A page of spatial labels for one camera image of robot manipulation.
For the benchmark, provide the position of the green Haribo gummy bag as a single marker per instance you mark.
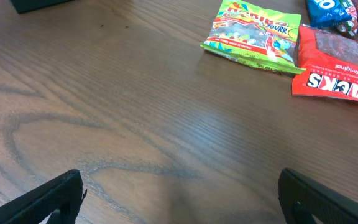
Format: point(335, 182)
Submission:
point(254, 36)

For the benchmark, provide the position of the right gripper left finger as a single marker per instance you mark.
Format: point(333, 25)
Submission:
point(59, 200)

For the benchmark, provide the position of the red Hacks candy bag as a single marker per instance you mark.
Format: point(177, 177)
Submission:
point(330, 62)

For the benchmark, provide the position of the blue Oreo cookie pack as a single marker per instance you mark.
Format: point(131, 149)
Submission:
point(325, 13)

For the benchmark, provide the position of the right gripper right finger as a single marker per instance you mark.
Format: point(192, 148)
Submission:
point(303, 200)

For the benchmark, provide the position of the red green chocolate bar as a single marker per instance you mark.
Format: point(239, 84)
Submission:
point(349, 27)

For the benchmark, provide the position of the black gift box with lid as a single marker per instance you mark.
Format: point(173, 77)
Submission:
point(24, 6)

